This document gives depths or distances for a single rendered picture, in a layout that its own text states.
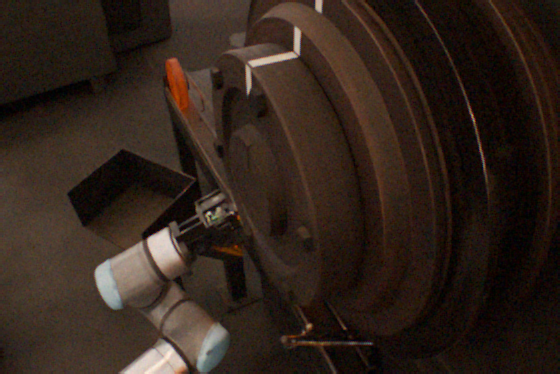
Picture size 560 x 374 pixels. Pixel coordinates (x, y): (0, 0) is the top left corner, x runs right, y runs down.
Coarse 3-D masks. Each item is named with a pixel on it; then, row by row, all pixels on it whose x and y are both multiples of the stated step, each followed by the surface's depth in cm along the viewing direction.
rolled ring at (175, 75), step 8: (168, 64) 147; (176, 64) 144; (168, 72) 154; (176, 72) 143; (176, 80) 143; (184, 80) 144; (176, 88) 158; (184, 88) 145; (176, 96) 157; (184, 96) 146; (184, 104) 149
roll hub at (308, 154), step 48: (240, 48) 40; (240, 96) 43; (288, 96) 33; (240, 144) 42; (288, 144) 32; (336, 144) 33; (240, 192) 49; (288, 192) 39; (336, 192) 33; (288, 240) 43; (336, 240) 34; (336, 288) 39
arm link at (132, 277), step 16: (144, 240) 75; (128, 256) 73; (144, 256) 72; (96, 272) 73; (112, 272) 71; (128, 272) 71; (144, 272) 72; (160, 272) 72; (112, 288) 71; (128, 288) 72; (144, 288) 73; (160, 288) 78; (112, 304) 72; (144, 304) 77
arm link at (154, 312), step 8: (168, 288) 82; (176, 288) 83; (160, 296) 79; (168, 296) 81; (176, 296) 81; (184, 296) 82; (152, 304) 78; (160, 304) 80; (168, 304) 79; (144, 312) 81; (152, 312) 80; (160, 312) 79; (152, 320) 80; (160, 320) 79
